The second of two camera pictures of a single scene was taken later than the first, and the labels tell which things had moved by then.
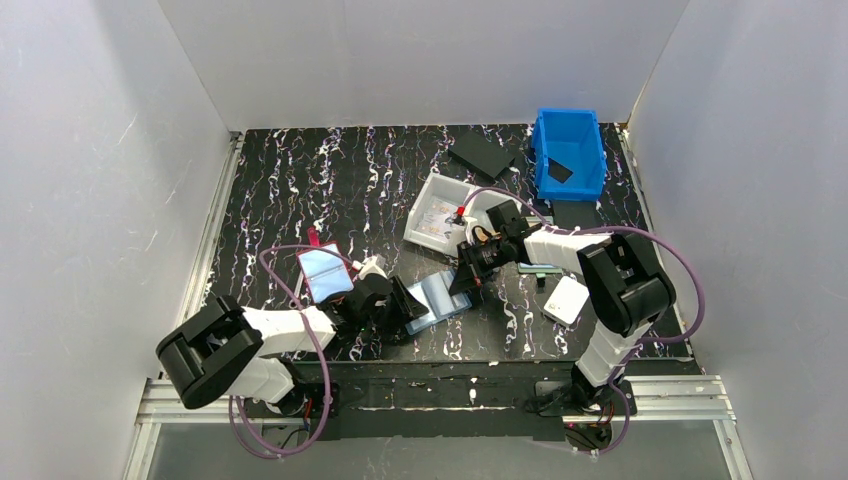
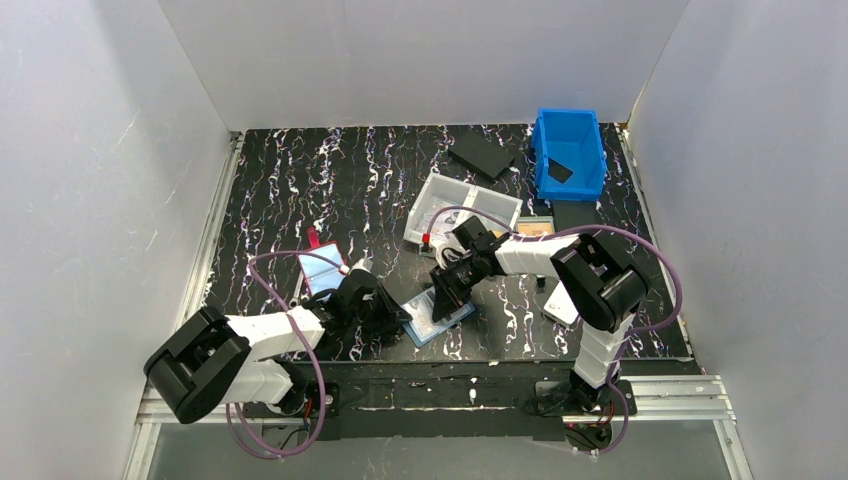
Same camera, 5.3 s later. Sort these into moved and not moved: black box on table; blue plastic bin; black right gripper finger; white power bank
Moved: black right gripper finger
Not moved: black box on table; white power bank; blue plastic bin
